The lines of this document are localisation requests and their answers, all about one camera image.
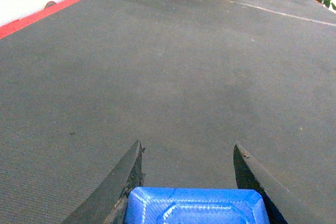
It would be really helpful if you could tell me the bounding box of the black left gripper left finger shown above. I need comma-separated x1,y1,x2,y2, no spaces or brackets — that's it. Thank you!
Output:
63,140,144,223

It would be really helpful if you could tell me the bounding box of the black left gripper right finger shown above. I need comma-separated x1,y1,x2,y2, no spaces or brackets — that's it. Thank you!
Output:
233,143,326,223

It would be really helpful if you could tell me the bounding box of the blue plastic block part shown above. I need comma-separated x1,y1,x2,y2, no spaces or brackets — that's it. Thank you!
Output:
124,187,270,223

